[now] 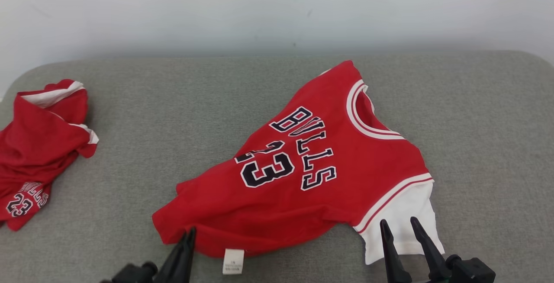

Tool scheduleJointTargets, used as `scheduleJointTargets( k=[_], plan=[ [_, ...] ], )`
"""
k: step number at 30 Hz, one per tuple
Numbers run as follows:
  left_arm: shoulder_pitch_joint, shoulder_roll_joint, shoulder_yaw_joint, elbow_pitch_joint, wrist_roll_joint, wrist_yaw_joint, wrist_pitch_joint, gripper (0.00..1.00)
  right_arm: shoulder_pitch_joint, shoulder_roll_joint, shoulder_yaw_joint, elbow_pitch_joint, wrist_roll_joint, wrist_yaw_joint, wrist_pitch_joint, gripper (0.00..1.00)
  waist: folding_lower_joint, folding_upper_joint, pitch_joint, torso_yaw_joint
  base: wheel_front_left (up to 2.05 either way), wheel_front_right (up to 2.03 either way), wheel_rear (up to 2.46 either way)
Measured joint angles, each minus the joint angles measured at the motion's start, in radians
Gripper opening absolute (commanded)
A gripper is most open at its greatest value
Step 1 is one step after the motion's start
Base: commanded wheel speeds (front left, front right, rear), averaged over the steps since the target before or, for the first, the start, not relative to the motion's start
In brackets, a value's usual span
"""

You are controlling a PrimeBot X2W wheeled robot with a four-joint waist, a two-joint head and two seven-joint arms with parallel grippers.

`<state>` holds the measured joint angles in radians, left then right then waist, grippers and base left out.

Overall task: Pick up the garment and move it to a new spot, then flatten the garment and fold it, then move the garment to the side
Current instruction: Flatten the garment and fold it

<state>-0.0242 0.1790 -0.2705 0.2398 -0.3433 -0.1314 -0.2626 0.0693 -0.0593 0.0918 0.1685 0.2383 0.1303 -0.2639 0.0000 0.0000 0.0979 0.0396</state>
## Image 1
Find red Bulls 23 jersey top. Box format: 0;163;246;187
151;60;445;275

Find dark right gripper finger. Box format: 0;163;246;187
380;219;412;283
410;217;451;282

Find red Bulls 23 shorts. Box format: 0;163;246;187
0;79;99;232

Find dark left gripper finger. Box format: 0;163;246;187
175;227;197;283
154;231;191;283

